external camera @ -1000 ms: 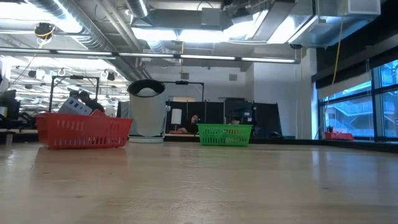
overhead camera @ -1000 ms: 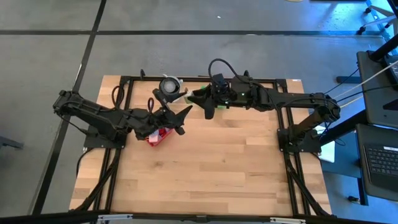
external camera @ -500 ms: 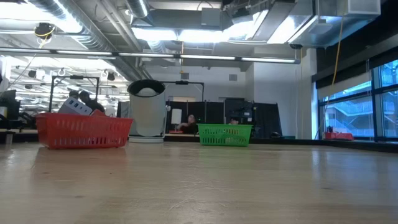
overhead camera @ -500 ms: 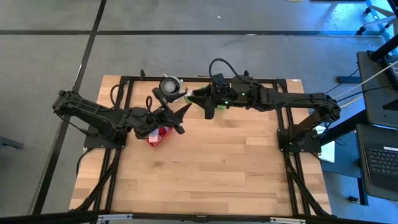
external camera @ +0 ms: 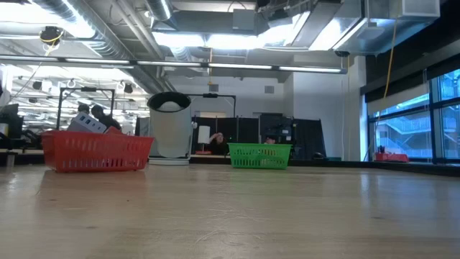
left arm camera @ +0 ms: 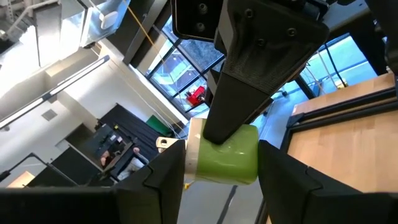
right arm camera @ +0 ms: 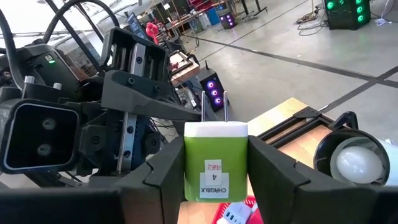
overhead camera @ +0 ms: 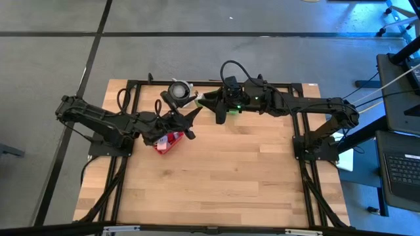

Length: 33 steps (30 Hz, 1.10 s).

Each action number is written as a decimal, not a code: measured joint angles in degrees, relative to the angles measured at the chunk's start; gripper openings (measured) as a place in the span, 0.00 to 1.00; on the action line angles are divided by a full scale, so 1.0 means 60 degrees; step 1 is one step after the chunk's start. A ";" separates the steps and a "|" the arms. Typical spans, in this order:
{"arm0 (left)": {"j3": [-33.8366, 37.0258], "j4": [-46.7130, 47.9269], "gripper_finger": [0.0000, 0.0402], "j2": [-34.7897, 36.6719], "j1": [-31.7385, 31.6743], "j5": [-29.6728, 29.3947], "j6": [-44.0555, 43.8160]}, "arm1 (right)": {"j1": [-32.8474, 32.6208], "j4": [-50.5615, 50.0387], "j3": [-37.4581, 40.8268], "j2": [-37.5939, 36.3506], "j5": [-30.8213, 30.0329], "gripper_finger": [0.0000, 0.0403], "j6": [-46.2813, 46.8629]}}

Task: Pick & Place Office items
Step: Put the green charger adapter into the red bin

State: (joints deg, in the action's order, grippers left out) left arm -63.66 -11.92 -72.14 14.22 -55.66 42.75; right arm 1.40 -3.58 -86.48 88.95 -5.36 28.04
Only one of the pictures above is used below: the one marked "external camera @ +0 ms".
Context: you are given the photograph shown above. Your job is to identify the large lavender wall charger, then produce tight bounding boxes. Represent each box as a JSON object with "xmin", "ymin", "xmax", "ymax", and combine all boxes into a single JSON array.
[{"xmin": 67, "ymin": 112, "xmax": 108, "ymax": 134}]

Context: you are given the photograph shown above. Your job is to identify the white paper sign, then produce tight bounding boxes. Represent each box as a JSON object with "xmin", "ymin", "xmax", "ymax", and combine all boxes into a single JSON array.
[{"xmin": 197, "ymin": 125, "xmax": 211, "ymax": 145}]

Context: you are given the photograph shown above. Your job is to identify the green plastic basket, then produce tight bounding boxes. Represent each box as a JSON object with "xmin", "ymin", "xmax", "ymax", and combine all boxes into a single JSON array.
[{"xmin": 227, "ymin": 142, "xmax": 293, "ymax": 171}]

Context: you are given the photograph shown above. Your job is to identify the long ceiling light fixture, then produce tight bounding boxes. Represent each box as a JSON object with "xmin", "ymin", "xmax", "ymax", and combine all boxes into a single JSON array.
[{"xmin": 0, "ymin": 55, "xmax": 348, "ymax": 75}]

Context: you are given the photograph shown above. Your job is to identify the black partition panels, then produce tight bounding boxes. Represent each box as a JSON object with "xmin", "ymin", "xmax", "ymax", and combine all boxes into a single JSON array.
[{"xmin": 191, "ymin": 114, "xmax": 326, "ymax": 161}]

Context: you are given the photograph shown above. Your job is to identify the red plastic basket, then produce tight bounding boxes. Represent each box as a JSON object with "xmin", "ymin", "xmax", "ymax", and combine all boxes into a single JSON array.
[{"xmin": 40, "ymin": 129, "xmax": 155, "ymax": 173}]

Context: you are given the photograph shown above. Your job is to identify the red bin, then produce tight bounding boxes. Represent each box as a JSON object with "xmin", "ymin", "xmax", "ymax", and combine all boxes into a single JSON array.
[{"xmin": 374, "ymin": 145, "xmax": 410, "ymax": 163}]

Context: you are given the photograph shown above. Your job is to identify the black monitor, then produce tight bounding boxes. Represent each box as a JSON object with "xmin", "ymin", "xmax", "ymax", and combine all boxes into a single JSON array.
[{"xmin": 0, "ymin": 103, "xmax": 24, "ymax": 150}]

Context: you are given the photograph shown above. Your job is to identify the black camera gantry frame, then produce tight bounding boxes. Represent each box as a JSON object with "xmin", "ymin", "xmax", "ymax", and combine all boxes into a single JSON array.
[{"xmin": 186, "ymin": 92, "xmax": 237, "ymax": 119}]

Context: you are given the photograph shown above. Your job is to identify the yellow hanging cable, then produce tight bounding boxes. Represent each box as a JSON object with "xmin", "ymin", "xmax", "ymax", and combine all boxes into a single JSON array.
[{"xmin": 383, "ymin": 17, "xmax": 398, "ymax": 102}]

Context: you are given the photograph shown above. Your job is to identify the black ceiling cable reel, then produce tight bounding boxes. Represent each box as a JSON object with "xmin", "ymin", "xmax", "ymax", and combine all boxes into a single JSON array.
[{"xmin": 38, "ymin": 25, "xmax": 65, "ymax": 47}]

